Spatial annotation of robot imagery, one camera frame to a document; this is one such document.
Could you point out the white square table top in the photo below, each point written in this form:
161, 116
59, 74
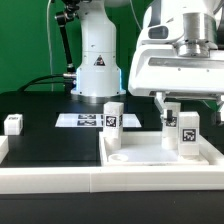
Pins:
144, 149

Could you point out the white workspace frame wall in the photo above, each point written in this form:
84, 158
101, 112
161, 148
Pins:
116, 178

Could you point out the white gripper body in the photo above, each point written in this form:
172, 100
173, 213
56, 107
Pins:
157, 68

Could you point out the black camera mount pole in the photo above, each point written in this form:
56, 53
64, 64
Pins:
67, 15

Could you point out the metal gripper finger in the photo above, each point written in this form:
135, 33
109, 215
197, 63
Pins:
166, 114
218, 116

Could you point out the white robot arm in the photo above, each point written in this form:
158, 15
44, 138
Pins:
177, 52

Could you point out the white sheet with fiducial markers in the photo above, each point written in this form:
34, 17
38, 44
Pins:
92, 120

